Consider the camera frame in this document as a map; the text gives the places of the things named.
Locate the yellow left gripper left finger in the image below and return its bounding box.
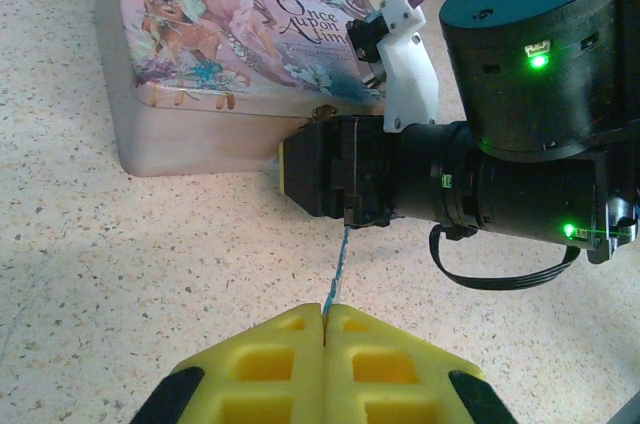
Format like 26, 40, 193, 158
132, 302, 327, 424

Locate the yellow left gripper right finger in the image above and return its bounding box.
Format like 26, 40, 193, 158
323, 303, 520, 424

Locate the blue white braided key cord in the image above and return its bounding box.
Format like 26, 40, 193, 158
322, 224, 353, 333

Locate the brass box latch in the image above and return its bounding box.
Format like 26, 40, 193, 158
305, 103, 342, 126

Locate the pink illustrated storybook box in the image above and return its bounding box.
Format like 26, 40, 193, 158
94, 0, 389, 178

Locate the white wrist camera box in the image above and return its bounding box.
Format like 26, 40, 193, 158
346, 0, 441, 135

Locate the black flat ribbon cable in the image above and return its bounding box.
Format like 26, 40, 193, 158
428, 222, 584, 292

